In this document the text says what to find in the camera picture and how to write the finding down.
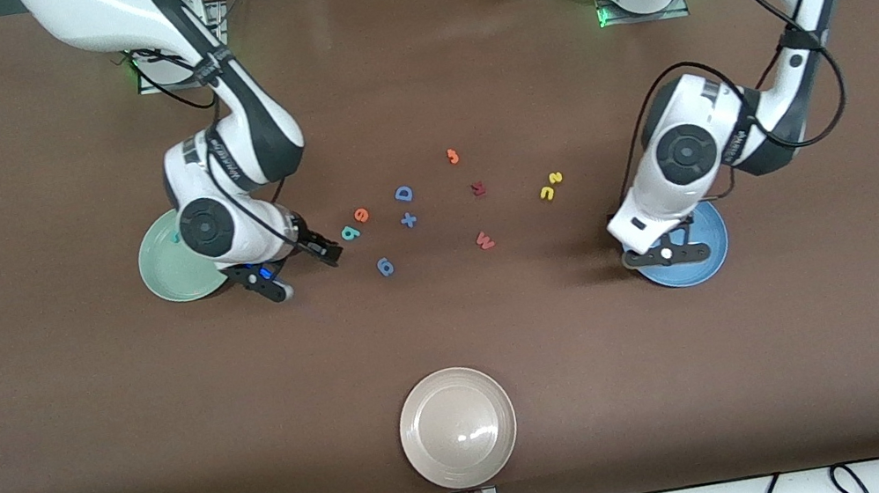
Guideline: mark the dark red foam letter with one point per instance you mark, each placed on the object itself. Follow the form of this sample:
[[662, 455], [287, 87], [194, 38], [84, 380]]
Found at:
[[478, 187]]

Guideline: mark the orange foam letter e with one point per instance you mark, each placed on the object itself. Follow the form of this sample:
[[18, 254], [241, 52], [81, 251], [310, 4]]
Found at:
[[361, 215]]

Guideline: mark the beige plate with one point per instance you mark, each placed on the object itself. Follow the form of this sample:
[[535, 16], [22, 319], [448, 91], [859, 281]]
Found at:
[[457, 428]]

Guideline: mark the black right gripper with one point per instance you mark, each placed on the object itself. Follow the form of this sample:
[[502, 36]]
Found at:
[[303, 239]]

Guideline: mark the blue foam plus sign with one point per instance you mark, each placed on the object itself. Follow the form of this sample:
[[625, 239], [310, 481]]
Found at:
[[408, 219]]

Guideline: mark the blue plate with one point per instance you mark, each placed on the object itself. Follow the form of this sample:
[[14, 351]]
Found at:
[[694, 273]]

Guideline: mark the blue foam digit nine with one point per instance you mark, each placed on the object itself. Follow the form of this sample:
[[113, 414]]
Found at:
[[390, 271]]

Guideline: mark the red foam letter W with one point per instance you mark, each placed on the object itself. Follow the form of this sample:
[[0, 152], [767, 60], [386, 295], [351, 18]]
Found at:
[[485, 243]]

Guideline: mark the blue foam letter D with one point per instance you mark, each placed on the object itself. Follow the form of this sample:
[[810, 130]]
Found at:
[[399, 194]]

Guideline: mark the brown table cover sheet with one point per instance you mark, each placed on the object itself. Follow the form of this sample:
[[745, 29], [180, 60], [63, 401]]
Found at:
[[165, 417]]

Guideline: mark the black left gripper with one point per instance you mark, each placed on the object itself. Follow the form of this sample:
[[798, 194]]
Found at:
[[690, 219]]

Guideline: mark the yellow foam letter C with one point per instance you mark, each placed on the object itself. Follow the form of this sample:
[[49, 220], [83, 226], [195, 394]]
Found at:
[[545, 197]]

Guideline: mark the teal foam digit six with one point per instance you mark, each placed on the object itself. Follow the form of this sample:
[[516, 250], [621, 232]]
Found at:
[[347, 229]]

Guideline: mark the orange foam digit three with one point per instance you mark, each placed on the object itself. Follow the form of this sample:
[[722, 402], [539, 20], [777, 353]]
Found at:
[[453, 157]]

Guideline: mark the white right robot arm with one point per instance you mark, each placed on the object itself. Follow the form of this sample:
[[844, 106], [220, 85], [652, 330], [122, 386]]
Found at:
[[235, 93]]

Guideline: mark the pale green plate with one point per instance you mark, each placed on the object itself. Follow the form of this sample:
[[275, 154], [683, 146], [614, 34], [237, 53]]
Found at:
[[162, 270]]

